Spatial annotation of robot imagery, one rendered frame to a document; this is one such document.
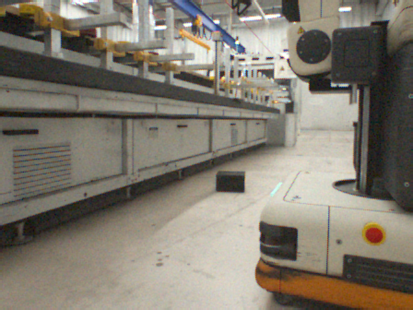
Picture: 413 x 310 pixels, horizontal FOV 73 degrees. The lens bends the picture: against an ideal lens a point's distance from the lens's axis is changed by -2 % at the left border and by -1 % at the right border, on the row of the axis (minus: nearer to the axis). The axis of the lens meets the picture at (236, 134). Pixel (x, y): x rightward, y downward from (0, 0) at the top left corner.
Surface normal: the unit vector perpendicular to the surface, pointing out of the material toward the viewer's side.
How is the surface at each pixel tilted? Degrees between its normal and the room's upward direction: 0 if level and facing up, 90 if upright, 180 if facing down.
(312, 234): 90
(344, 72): 90
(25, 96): 90
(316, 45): 90
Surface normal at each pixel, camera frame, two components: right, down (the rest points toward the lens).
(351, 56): -0.31, 0.04
